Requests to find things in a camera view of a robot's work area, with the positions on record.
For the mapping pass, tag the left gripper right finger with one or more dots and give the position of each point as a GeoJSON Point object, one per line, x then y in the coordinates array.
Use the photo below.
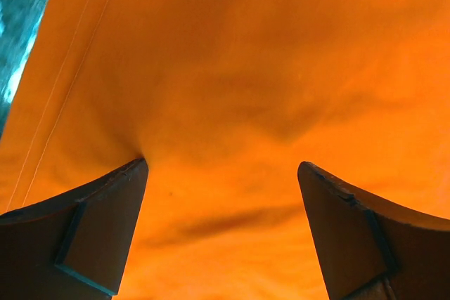
{"type": "Point", "coordinates": [369, 247]}

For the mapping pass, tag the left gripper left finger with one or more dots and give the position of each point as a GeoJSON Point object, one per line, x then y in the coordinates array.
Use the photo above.
{"type": "Point", "coordinates": [74, 245]}

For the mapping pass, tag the orange t shirt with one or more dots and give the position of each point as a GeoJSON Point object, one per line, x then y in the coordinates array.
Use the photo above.
{"type": "Point", "coordinates": [224, 99]}

